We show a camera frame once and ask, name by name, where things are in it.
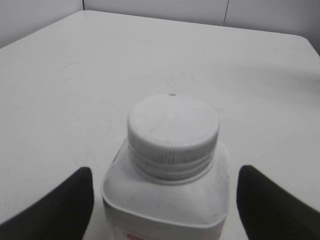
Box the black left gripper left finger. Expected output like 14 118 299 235
0 167 94 240

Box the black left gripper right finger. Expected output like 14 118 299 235
236 165 320 240

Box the white yogurt drink bottle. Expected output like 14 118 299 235
101 142 230 240

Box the white ribbed screw cap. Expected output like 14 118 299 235
127 95 219 181

